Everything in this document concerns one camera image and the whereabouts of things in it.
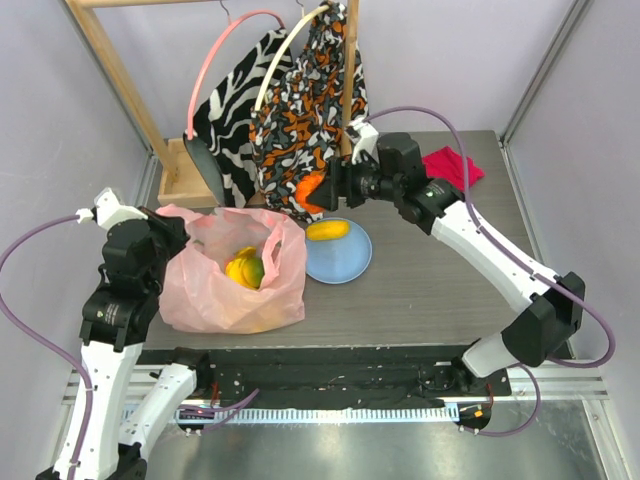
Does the yellow banana bunch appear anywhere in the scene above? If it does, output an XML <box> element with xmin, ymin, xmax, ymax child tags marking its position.
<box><xmin>225</xmin><ymin>247</ymin><xmax>256</xmax><ymax>288</ymax></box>

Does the yellow mango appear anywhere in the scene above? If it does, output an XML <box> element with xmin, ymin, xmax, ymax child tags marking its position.
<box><xmin>306</xmin><ymin>220</ymin><xmax>350</xmax><ymax>242</ymax></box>

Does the cream clothes hanger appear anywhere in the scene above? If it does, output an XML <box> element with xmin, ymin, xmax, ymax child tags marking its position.
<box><xmin>254</xmin><ymin>3</ymin><xmax>331</xmax><ymax>113</ymax></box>

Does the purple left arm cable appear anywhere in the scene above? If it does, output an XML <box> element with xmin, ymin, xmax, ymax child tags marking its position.
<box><xmin>0</xmin><ymin>214</ymin><xmax>96</xmax><ymax>480</ymax></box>

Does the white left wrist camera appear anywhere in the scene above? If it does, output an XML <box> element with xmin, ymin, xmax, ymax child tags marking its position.
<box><xmin>76</xmin><ymin>187</ymin><xmax>148</xmax><ymax>231</ymax></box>

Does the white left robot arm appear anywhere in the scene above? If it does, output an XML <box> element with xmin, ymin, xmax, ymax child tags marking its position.
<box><xmin>38</xmin><ymin>207</ymin><xmax>213</xmax><ymax>479</ymax></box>

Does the green orange citrus fruit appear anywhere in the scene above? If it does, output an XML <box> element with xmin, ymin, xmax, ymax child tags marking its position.
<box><xmin>244</xmin><ymin>257</ymin><xmax>265</xmax><ymax>290</ymax></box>

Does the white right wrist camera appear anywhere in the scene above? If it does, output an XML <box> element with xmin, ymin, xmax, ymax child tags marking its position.
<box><xmin>346</xmin><ymin>119</ymin><xmax>379</xmax><ymax>165</ymax></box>

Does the pink peach plastic bag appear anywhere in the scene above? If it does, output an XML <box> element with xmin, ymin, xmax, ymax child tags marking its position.
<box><xmin>156</xmin><ymin>204</ymin><xmax>307</xmax><ymax>334</ymax></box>

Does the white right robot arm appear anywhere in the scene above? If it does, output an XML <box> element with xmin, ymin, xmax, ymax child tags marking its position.
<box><xmin>299</xmin><ymin>133</ymin><xmax>585</xmax><ymax>395</ymax></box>

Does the orange camouflage cloth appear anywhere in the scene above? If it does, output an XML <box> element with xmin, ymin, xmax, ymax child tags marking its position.
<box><xmin>249</xmin><ymin>1</ymin><xmax>347</xmax><ymax>224</ymax></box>

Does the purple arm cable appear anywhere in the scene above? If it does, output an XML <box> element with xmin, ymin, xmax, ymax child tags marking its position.
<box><xmin>0</xmin><ymin>214</ymin><xmax>96</xmax><ymax>480</ymax></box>
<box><xmin>364</xmin><ymin>105</ymin><xmax>617</xmax><ymax>437</ymax></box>

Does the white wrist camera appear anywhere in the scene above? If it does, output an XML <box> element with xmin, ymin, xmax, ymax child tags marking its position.
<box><xmin>76</xmin><ymin>187</ymin><xmax>148</xmax><ymax>231</ymax></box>
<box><xmin>346</xmin><ymin>119</ymin><xmax>379</xmax><ymax>165</ymax></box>

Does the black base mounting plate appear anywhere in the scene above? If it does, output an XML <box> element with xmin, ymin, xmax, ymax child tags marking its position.
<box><xmin>134</xmin><ymin>344</ymin><xmax>574</xmax><ymax>409</ymax></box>

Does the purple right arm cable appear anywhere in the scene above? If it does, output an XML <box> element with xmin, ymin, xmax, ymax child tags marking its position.
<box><xmin>364</xmin><ymin>105</ymin><xmax>617</xmax><ymax>437</ymax></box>

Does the wooden clothes rack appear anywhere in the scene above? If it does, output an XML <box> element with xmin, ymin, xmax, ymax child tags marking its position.
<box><xmin>67</xmin><ymin>0</ymin><xmax>361</xmax><ymax>207</ymax></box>

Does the aluminium frame rail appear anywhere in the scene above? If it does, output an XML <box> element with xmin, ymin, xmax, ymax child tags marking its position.
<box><xmin>87</xmin><ymin>348</ymin><xmax>607</xmax><ymax>423</ymax></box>

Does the zebra pattern cloth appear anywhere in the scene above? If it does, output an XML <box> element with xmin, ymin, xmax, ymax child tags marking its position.
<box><xmin>183</xmin><ymin>28</ymin><xmax>288</xmax><ymax>208</ymax></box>

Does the red folded cloth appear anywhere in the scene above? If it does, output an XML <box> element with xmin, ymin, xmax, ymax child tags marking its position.
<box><xmin>422</xmin><ymin>146</ymin><xmax>485</xmax><ymax>191</ymax></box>

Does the pink clothes hanger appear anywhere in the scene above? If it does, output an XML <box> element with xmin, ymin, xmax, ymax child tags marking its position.
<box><xmin>185</xmin><ymin>8</ymin><xmax>287</xmax><ymax>141</ymax></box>

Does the light blue plate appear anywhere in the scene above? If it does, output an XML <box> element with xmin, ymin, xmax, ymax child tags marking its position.
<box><xmin>305</xmin><ymin>218</ymin><xmax>373</xmax><ymax>285</ymax></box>

